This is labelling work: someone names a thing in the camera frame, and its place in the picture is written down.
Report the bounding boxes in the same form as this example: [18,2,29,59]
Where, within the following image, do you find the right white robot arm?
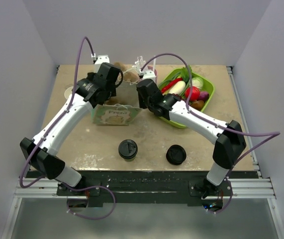
[136,79,246,196]

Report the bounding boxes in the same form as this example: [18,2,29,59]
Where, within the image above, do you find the stack of paper cups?
[64,87,73,99]

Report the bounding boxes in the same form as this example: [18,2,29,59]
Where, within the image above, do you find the green cabbage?
[190,77,204,91]

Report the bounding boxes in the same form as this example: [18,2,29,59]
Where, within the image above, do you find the red chili pepper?
[161,78,183,94]

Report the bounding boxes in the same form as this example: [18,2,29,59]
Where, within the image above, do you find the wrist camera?
[138,70,155,82]
[91,53,110,73]

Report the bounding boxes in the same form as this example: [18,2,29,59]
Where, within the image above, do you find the white radish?
[169,81,186,95]

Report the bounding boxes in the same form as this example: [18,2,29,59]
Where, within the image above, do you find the green paper coffee cup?
[121,155,136,162]

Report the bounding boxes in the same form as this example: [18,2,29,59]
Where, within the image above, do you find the stack of black lids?
[166,144,187,165]

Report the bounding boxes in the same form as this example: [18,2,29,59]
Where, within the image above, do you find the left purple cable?
[19,36,95,189]

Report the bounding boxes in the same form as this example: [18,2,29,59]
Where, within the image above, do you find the green plastic tray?
[155,68,214,132]

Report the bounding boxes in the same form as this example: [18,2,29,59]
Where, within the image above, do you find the red tomato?
[185,86,200,102]

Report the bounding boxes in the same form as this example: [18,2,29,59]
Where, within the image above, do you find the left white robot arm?
[20,62,123,195]

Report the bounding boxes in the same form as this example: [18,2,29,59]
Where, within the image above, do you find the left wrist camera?
[91,53,110,73]

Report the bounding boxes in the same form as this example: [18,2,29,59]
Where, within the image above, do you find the green leafy vegetable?
[180,65,192,84]

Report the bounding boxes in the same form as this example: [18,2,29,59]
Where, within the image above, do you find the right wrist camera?
[138,70,155,82]

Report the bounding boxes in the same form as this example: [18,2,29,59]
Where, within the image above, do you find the stack of pulp carriers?
[114,62,139,83]

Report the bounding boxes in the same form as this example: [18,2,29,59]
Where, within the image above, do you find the printed paper takeout bag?
[91,81,142,125]

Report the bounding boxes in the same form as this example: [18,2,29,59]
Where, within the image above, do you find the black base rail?
[14,169,277,207]

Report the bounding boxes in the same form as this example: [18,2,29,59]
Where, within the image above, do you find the pink straw holder cup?
[152,66,158,83]

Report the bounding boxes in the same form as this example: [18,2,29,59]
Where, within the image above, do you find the black plastic cup lid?
[118,139,138,156]

